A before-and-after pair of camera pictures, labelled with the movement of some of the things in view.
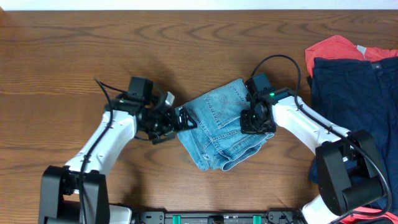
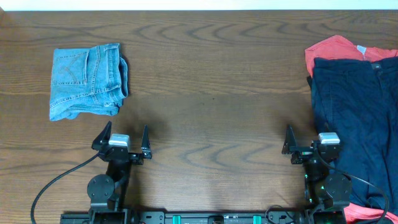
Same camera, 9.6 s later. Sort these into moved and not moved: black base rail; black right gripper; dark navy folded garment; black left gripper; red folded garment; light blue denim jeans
Moved: black left gripper; black right gripper; light blue denim jeans
Not moved: black base rail; dark navy folded garment; red folded garment
